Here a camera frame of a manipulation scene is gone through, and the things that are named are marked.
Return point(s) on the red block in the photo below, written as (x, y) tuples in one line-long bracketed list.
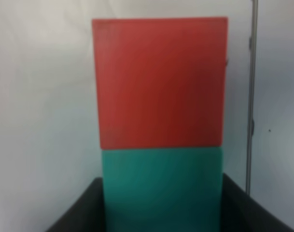
[(160, 81)]

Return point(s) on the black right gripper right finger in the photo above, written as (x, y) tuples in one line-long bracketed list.
[(241, 213)]

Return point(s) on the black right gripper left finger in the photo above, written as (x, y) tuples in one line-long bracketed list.
[(87, 214)]

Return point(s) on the green block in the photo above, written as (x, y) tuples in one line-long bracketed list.
[(163, 190)]

